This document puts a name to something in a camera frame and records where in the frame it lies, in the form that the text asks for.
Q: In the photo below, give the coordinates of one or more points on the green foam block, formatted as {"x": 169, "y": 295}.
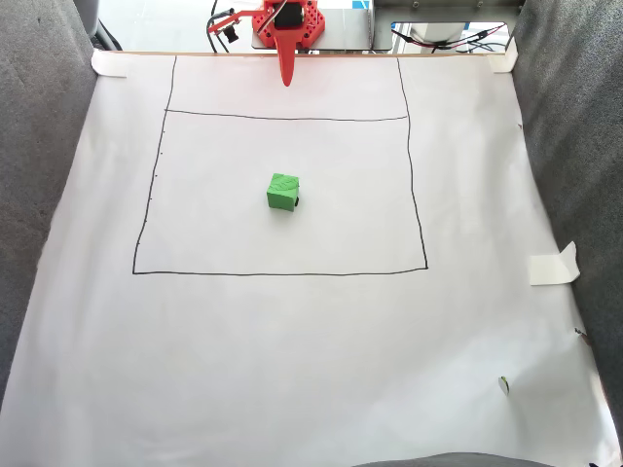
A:
{"x": 281, "y": 194}

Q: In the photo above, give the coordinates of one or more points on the grey metal frame with window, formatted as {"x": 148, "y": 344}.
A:
{"x": 384, "y": 14}

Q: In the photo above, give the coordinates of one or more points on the grey fabric cushion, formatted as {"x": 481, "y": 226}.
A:
{"x": 574, "y": 146}
{"x": 34, "y": 146}

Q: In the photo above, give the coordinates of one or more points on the small round white sticker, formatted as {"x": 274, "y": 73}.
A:
{"x": 503, "y": 385}

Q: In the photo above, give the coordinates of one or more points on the white paper sheet with lines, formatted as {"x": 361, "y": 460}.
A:
{"x": 311, "y": 340}

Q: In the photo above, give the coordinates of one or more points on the grey bin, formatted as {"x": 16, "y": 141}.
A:
{"x": 87, "y": 14}

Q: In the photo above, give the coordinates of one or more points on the orange camera mount with camera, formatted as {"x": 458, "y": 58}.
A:
{"x": 229, "y": 24}

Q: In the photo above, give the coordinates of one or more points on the white tape piece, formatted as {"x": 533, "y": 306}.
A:
{"x": 550, "y": 270}
{"x": 109, "y": 63}
{"x": 506, "y": 58}

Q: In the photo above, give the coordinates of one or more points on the white cylinder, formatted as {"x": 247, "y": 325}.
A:
{"x": 433, "y": 31}

